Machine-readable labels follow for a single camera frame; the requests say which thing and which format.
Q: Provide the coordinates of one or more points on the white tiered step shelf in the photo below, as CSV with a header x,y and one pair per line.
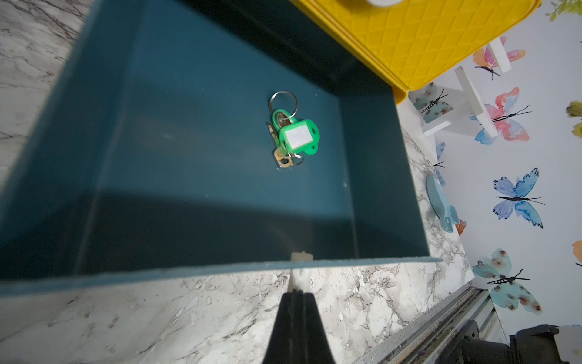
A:
x,y
441,105

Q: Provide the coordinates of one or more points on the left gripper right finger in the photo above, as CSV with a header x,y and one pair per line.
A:
x,y
311,339

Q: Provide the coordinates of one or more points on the yellow plastic drawer cabinet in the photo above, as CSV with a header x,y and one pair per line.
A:
x,y
412,43

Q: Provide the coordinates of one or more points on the teal paddle board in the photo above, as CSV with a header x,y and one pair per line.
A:
x,y
446,212

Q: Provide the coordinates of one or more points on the teal drawer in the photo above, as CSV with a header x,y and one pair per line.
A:
x,y
152,158

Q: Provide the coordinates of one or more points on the green tag key bunch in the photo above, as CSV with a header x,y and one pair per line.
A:
x,y
292,138

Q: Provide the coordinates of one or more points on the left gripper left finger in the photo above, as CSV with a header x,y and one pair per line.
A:
x,y
280,346

